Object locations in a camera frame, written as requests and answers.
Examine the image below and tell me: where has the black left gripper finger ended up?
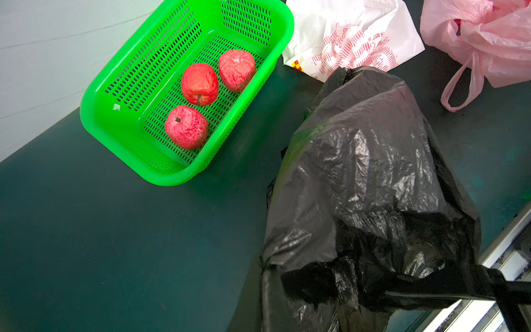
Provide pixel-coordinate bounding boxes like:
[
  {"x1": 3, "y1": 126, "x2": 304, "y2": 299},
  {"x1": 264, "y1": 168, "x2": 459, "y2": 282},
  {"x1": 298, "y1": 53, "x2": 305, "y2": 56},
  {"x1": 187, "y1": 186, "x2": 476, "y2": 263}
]
[{"x1": 373, "y1": 264, "x2": 530, "y2": 331}]

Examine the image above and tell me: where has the black plastic bag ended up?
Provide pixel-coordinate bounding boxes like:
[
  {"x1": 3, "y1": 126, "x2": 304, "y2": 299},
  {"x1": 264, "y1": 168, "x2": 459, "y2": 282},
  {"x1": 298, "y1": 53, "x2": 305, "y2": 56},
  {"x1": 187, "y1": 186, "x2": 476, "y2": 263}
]
[{"x1": 261, "y1": 66, "x2": 481, "y2": 331}]

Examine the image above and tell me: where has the white printed plastic bag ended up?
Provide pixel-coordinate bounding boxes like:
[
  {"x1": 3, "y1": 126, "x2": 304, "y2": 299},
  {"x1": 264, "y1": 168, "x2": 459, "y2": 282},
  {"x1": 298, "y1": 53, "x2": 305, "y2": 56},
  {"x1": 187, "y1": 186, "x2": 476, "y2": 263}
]
[{"x1": 282, "y1": 0, "x2": 425, "y2": 82}]

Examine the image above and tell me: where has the red apple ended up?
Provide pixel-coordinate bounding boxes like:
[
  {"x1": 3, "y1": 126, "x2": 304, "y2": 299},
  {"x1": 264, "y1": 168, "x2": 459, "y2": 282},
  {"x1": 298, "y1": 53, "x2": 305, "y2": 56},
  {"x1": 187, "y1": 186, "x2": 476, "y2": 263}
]
[
  {"x1": 181, "y1": 63, "x2": 219, "y2": 107},
  {"x1": 165, "y1": 105, "x2": 209, "y2": 150},
  {"x1": 218, "y1": 50, "x2": 257, "y2": 93}
]

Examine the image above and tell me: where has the green plastic basket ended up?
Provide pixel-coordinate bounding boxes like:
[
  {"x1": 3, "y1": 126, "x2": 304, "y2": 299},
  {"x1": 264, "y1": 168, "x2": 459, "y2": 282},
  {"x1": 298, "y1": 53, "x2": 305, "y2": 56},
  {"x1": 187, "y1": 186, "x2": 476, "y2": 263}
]
[{"x1": 80, "y1": 1, "x2": 295, "y2": 186}]

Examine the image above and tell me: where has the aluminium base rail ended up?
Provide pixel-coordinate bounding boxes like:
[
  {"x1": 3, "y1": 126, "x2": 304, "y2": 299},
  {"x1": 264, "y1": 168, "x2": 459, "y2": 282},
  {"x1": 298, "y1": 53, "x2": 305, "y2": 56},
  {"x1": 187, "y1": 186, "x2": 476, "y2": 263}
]
[{"x1": 410, "y1": 206, "x2": 530, "y2": 331}]

